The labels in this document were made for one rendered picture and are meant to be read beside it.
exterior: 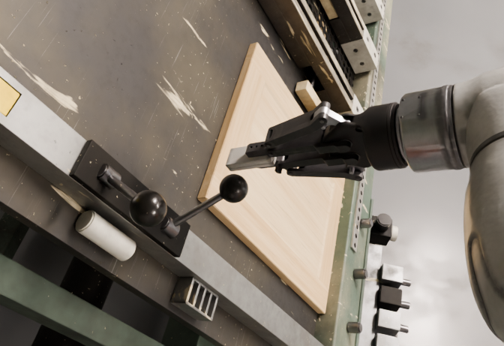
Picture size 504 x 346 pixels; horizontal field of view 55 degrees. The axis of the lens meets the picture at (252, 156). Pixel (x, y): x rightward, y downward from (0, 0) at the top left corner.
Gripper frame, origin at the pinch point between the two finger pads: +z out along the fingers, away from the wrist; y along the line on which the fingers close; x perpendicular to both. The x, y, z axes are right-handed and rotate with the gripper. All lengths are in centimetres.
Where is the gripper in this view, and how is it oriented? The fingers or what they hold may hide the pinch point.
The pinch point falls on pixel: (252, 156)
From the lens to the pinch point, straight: 64.9
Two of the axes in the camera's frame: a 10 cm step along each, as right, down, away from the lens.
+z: -8.4, 1.2, 5.2
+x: -2.3, 8.0, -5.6
